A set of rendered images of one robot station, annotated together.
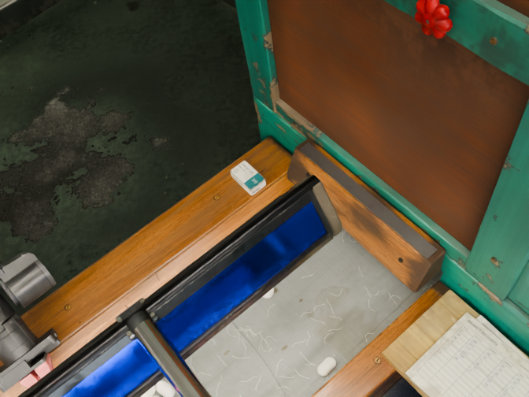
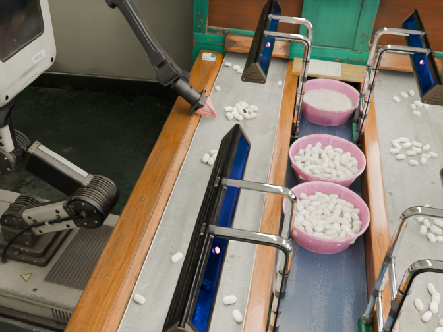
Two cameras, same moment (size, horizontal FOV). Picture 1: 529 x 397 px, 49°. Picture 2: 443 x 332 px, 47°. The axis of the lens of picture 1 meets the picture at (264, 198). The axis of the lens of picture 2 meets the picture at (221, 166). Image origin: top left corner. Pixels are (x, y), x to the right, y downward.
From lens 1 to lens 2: 1.85 m
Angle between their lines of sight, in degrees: 38
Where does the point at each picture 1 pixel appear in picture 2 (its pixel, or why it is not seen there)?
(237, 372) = (257, 95)
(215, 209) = (206, 66)
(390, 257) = (276, 50)
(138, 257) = (196, 83)
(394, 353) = (295, 70)
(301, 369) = (273, 88)
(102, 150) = not seen: hidden behind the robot
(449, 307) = (298, 60)
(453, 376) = (313, 68)
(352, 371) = (288, 79)
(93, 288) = not seen: hidden behind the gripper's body
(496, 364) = (320, 64)
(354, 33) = not seen: outside the picture
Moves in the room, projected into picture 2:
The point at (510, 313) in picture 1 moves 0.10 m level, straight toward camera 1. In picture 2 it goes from (315, 48) to (319, 58)
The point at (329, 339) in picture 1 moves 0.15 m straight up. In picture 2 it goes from (273, 81) to (277, 49)
